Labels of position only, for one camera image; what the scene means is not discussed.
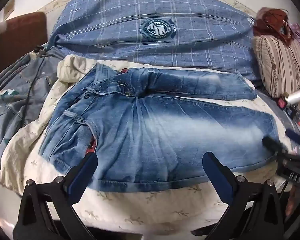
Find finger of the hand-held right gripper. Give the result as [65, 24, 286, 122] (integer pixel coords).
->
[285, 129, 300, 148]
[262, 136, 289, 154]

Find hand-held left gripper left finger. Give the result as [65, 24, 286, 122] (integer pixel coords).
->
[12, 152, 98, 240]

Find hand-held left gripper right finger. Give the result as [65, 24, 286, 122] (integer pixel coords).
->
[202, 152, 288, 240]

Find faded blue denim pants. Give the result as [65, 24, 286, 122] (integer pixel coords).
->
[37, 64, 283, 193]

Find person's right hand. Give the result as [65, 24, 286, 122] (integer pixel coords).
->
[285, 186, 300, 218]

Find cream floral blanket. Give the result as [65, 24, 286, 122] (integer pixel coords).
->
[0, 55, 298, 233]

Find brown striped pillow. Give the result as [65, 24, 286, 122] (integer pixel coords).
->
[252, 35, 300, 98]

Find grey-blue patterned blanket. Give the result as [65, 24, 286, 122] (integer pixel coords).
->
[0, 47, 68, 165]

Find reddish brown cloth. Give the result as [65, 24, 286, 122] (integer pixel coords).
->
[254, 7, 295, 45]

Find white power strip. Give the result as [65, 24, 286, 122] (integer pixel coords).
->
[31, 47, 50, 58]

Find brown headboard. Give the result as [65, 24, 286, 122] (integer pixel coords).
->
[0, 12, 48, 77]

